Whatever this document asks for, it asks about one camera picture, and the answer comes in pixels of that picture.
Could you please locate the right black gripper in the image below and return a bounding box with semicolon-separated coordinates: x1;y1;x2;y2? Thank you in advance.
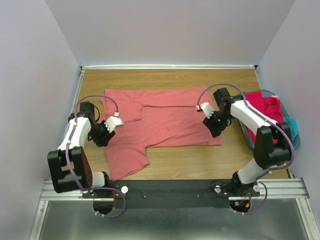
202;110;231;138

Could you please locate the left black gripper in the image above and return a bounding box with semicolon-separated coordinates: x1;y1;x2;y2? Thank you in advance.
88;119;116;147

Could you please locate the salmon pink t shirt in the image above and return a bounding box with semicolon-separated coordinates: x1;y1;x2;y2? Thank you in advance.
100;87;222;181

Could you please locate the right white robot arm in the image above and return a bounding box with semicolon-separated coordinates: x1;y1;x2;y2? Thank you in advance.
196;88;295;196

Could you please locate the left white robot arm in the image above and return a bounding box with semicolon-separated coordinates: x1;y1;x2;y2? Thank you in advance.
47;101;123;198

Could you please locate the magenta t shirt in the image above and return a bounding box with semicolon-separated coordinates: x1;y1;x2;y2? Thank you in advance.
243;90;293;146

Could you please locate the teal t shirt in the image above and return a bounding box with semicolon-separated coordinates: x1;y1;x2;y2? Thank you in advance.
283;116;299;141

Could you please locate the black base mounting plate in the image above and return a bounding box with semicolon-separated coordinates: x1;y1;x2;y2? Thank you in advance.
82;179;260;212

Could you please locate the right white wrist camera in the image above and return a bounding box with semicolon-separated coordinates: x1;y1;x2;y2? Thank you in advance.
200;102;215;119

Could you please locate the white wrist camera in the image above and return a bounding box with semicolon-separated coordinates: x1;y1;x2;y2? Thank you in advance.
200;102;215;119
104;116;124;133

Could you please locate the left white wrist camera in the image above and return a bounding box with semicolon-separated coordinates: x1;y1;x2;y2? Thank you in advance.
104;116;124;133

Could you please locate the aluminium front rail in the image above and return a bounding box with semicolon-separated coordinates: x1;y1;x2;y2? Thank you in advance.
40;178;310;201

